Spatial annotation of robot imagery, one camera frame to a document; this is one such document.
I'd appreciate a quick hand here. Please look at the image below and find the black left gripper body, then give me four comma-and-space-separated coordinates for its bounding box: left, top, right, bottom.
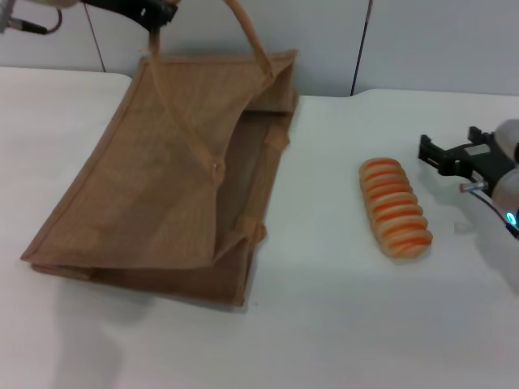
82, 0, 152, 26

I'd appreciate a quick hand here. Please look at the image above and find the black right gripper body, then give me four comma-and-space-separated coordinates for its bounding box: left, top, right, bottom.
436, 139, 517, 190

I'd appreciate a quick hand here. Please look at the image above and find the orange striped bread loaf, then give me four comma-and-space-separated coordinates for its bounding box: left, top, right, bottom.
358, 156, 434, 259

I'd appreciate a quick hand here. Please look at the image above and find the brown jute handbag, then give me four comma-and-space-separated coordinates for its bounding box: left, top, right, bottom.
19, 0, 301, 312

